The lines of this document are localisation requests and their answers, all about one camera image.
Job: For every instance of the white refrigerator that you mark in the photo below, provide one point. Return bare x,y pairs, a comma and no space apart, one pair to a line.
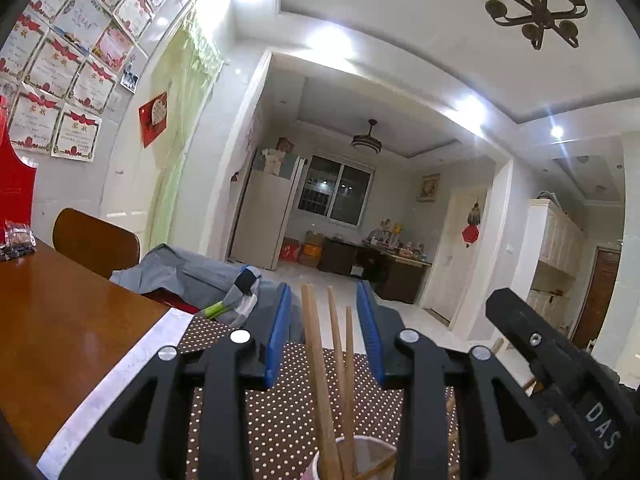
260,220

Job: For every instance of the brown wooden chair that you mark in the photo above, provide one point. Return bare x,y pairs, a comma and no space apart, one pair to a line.
95,240

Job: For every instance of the brown wooden chopstick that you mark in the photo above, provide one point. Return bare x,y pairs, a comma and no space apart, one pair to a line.
317,360

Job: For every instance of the dark wooden desk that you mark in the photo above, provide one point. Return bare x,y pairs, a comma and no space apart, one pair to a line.
400,280

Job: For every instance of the group of bottles on desk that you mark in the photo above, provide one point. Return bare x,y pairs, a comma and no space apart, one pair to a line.
395,245

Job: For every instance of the clear plastic snack bag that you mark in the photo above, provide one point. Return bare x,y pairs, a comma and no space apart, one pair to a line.
17,245

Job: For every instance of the brown wooden door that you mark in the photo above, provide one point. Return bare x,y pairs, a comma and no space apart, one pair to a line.
600,295

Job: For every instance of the dark metal chandelier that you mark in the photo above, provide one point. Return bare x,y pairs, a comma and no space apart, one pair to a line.
537,10

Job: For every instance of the wall of award certificates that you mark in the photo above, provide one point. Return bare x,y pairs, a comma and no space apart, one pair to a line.
65,60

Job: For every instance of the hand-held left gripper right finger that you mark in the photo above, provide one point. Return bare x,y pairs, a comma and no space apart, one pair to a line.
370,330

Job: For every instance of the red diamond door decoration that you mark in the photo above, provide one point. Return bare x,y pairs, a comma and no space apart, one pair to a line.
152,120

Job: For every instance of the red hanging door ornament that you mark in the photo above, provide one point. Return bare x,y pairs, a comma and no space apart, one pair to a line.
471,232

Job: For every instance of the grey jacket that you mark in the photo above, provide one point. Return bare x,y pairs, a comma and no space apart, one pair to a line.
200,275

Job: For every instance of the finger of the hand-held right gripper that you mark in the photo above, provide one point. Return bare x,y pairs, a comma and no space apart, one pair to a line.
525,325

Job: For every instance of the light green curtain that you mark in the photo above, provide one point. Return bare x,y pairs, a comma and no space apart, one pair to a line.
185,110

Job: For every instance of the small framed wall painting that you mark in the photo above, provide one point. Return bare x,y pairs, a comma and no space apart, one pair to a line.
428,188

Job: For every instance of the light wooden chopstick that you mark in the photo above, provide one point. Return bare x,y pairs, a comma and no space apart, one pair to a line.
338,350
350,360

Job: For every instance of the red cardboard box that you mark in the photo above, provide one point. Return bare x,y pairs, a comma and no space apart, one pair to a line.
289,251

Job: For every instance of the brown polka dot tablecloth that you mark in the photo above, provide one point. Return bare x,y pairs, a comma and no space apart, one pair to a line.
290,410

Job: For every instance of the orange cardboard box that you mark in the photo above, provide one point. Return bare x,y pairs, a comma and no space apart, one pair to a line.
311,252

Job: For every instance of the window with bars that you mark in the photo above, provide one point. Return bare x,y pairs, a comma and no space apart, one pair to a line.
335,190

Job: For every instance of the small wall photos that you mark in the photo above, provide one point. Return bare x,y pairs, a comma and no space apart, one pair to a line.
129,79

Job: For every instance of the ceiling fan lamp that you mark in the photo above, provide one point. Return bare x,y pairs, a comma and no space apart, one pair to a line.
366,141

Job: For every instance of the pink paper cup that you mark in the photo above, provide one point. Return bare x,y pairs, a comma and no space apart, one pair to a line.
372,452

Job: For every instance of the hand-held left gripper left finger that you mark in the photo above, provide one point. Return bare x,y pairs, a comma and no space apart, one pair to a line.
277,330

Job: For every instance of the white door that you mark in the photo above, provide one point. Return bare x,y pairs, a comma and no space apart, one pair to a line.
445,270

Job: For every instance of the white tall cabinet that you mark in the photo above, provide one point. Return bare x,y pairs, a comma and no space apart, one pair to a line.
555,250

